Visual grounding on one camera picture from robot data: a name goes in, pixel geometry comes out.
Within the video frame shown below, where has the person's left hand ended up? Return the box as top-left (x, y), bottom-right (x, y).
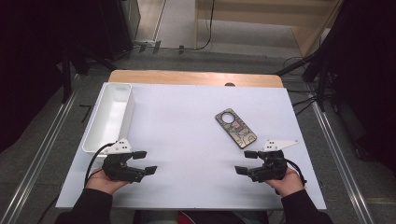
top-left (85, 167), bottom-right (132, 195)

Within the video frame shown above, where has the person's right hand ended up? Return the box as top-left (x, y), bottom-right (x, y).
top-left (264, 167), bottom-right (305, 198)

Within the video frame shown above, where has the black metal stand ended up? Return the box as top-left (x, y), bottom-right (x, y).
top-left (60, 43), bottom-right (118, 105)
top-left (275, 52), bottom-right (331, 113)

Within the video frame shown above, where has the white plastic bin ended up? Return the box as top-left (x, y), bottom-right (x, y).
top-left (81, 82), bottom-right (135, 161)

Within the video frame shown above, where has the black floor cable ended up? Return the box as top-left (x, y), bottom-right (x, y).
top-left (281, 55), bottom-right (318, 116)

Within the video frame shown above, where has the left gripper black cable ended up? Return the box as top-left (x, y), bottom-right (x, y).
top-left (83, 142), bottom-right (116, 188)

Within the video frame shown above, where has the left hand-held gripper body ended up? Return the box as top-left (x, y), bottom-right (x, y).
top-left (102, 138), bottom-right (148, 184)

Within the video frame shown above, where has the black hanging cable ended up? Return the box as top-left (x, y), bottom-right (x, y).
top-left (186, 0), bottom-right (217, 51)

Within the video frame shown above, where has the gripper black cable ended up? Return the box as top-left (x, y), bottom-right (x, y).
top-left (83, 142), bottom-right (116, 188)
top-left (284, 158), bottom-right (308, 188)

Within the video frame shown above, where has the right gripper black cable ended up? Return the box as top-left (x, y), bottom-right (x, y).
top-left (284, 158), bottom-right (308, 188)

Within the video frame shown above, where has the light wooden shelf frame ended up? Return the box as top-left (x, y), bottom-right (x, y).
top-left (194, 0), bottom-right (344, 58)

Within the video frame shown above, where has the patterned phone case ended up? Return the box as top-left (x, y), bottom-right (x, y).
top-left (214, 107), bottom-right (258, 149)

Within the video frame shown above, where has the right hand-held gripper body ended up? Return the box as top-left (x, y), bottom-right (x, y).
top-left (247, 139), bottom-right (300, 184)

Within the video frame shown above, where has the black cabinet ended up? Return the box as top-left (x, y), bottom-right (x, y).
top-left (62, 0), bottom-right (134, 62)

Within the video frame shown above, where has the metal floor rail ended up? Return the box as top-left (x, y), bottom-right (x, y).
top-left (311, 101), bottom-right (376, 224)
top-left (0, 90), bottom-right (78, 224)

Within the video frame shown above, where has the dark curtain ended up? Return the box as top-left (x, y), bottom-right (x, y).
top-left (326, 0), bottom-right (396, 172)
top-left (0, 0), bottom-right (64, 153)

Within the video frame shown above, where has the white table mat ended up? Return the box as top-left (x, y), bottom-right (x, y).
top-left (55, 82), bottom-right (327, 210)

